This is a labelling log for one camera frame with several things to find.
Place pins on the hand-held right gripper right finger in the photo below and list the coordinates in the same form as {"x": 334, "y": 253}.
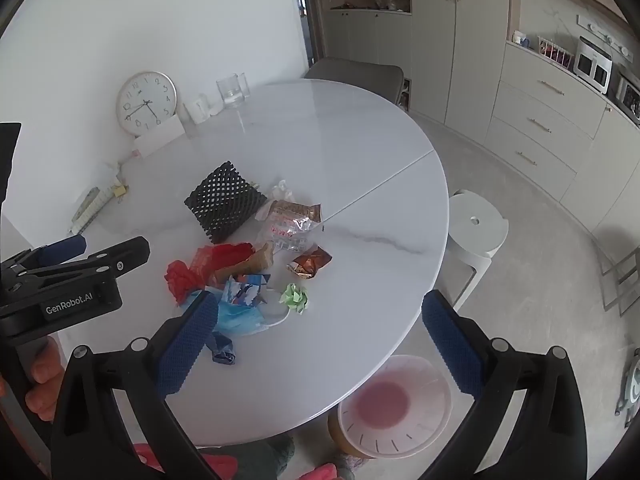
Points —
{"x": 450, "y": 345}

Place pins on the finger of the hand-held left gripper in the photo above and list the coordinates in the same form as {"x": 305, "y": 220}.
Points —
{"x": 62, "y": 250}
{"x": 117, "y": 256}

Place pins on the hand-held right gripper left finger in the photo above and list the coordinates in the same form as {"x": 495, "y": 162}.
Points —
{"x": 190, "y": 345}

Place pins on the blue white packet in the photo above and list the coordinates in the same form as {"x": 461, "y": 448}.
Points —
{"x": 245, "y": 292}

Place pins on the white trash bin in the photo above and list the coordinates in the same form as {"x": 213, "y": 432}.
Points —
{"x": 395, "y": 410}

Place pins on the brown cardboard box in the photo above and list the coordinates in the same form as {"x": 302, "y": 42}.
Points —
{"x": 257, "y": 260}

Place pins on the dark brown snack packet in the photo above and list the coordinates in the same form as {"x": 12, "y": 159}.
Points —
{"x": 310, "y": 262}

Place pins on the person's left hand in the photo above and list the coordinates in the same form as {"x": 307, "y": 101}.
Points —
{"x": 44, "y": 380}

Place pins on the dark blue crumpled wrapper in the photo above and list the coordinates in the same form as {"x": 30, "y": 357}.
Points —
{"x": 222, "y": 352}

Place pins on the green white flat packet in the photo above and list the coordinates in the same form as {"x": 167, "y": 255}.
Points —
{"x": 92, "y": 210}

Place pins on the blue face mask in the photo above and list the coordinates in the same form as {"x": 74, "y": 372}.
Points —
{"x": 240, "y": 320}

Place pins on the green crumpled paper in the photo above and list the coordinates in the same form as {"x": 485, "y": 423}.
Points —
{"x": 294, "y": 300}

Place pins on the black foam mesh net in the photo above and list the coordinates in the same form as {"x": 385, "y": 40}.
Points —
{"x": 225, "y": 200}

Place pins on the white plastic stool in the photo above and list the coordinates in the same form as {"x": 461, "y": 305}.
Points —
{"x": 475, "y": 225}

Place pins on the white card box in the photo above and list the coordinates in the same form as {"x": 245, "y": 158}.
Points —
{"x": 160, "y": 140}

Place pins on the clear plastic bag red print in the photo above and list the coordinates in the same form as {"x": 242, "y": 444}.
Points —
{"x": 285, "y": 235}

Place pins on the white mug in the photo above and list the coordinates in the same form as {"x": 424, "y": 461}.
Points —
{"x": 197, "y": 110}

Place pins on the brown clear snack wrapper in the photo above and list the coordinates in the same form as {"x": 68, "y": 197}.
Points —
{"x": 295, "y": 210}

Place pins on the white crumpled tissue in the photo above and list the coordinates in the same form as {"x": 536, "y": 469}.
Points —
{"x": 282, "y": 191}

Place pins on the grey metal stool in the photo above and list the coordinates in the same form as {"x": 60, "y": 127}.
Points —
{"x": 622, "y": 280}

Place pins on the grey white floor device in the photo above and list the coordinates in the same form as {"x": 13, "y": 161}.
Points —
{"x": 631, "y": 390}

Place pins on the clear glass cup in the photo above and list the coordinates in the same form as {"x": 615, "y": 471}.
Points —
{"x": 230, "y": 92}
{"x": 245, "y": 85}

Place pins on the beige drawer cabinet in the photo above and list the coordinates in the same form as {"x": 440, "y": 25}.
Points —
{"x": 540, "y": 120}

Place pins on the grey chair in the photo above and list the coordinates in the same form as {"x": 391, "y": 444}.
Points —
{"x": 360, "y": 72}

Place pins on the black countertop oven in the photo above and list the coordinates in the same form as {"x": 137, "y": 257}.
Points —
{"x": 627, "y": 95}

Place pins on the tall beige cabinet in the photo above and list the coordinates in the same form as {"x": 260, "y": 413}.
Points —
{"x": 450, "y": 35}

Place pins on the white countertop oven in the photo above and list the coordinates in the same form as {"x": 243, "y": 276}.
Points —
{"x": 592, "y": 62}

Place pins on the round white wall clock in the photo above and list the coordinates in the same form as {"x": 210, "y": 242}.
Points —
{"x": 146, "y": 103}

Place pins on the white wall hook rail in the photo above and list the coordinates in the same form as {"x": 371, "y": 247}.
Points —
{"x": 602, "y": 35}

